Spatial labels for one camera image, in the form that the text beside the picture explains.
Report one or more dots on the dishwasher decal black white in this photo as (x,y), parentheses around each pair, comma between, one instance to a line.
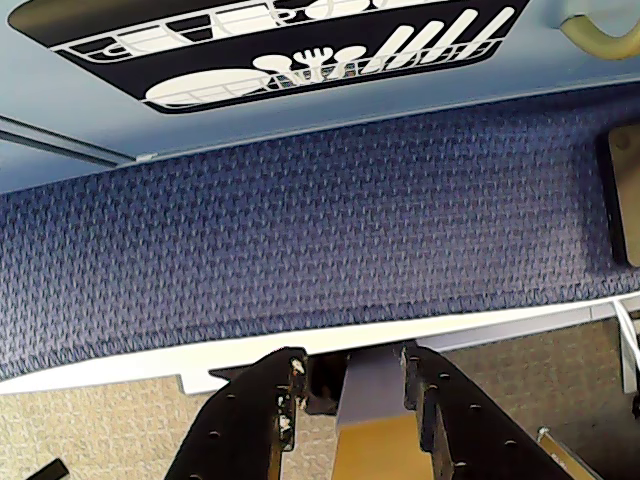
(125,70)

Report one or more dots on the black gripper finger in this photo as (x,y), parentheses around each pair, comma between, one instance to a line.
(475,425)
(235,425)

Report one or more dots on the tan board with black edge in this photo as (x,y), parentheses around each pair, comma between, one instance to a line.
(627,200)

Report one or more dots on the blue textured floor mat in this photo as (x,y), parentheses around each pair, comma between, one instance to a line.
(300,225)

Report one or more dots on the small black block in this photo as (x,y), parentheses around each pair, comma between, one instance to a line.
(50,471)

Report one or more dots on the light blue toy kitchen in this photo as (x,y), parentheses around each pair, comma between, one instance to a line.
(75,110)

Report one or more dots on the gray and tan table leg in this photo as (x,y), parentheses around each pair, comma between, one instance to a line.
(375,400)

